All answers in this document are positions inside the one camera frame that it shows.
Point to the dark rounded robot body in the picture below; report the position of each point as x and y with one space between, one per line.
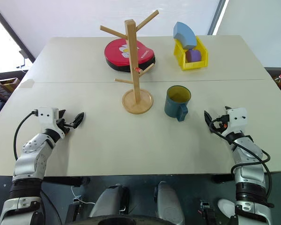
121 220

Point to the blue curved foam block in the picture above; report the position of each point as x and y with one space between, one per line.
185 35

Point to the yellow plastic bin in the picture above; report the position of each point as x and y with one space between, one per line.
193 65

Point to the bottle with red cap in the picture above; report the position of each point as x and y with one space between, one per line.
280 80

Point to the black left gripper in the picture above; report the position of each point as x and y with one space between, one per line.
65 126

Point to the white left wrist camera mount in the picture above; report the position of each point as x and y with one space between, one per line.
46 114

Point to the blue mug yellow inside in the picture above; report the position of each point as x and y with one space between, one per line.
172 106

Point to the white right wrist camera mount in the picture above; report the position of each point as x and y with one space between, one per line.
237 117

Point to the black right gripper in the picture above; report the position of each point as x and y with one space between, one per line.
219 126

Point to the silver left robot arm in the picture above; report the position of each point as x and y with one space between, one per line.
29 161

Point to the beige tape piece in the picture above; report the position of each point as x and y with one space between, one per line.
27 84

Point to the white rounded robot foot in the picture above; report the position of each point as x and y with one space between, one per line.
226 207

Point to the wooden mug tree stand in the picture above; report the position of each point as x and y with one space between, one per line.
132 58

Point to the purple foam block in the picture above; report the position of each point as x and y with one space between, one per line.
194 55

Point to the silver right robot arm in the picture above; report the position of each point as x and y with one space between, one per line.
248 164

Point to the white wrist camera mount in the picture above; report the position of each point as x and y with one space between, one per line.
46 114
237 117

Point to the brown cardboard box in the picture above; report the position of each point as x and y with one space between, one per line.
4 85

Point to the black table clamp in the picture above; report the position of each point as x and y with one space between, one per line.
207 208
73 208

